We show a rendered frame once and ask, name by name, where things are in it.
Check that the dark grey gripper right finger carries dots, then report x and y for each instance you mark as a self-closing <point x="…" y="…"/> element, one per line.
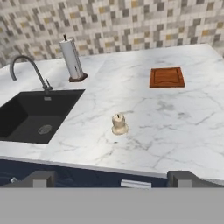
<point x="182" y="178"/>

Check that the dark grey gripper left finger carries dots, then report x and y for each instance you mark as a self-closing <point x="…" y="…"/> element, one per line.
<point x="40" y="178"/>

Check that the dark blue cabinet front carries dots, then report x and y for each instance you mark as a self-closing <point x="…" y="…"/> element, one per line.
<point x="87" y="176"/>

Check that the cream candle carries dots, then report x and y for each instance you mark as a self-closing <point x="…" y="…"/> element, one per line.
<point x="119" y="124"/>

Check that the black sink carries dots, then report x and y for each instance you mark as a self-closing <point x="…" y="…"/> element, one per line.
<point x="36" y="116"/>

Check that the brown wooden cutting board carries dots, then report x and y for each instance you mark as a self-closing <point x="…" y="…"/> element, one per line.
<point x="167" y="77"/>

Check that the grey curved tap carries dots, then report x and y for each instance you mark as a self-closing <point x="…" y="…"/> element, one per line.
<point x="29" y="71"/>

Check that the white paper towel roll holder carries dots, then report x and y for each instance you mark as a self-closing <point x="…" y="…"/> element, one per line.
<point x="72" y="59"/>

